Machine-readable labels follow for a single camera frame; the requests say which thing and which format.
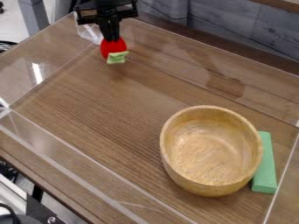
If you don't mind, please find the clear acrylic tray wall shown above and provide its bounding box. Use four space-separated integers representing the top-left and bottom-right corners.
0 17 299 224

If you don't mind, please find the green rectangular block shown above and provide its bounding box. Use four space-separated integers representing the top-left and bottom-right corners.
251 131 278 194

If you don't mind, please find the clear acrylic corner bracket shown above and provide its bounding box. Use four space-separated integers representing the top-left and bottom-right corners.
76 24 104 45

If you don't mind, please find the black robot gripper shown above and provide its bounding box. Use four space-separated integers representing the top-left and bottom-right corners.
74 0 138 41

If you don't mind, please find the red felt strawberry toy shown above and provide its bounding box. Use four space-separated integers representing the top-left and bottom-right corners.
100 38 128 64

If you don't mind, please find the black metal bracket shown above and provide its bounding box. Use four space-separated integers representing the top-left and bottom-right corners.
26 195 67 224

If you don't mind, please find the wooden bowl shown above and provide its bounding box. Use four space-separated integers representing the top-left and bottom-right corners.
159 105 265 197

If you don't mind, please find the black cable bottom left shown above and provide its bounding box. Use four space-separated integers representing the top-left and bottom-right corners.
0 202 23 224

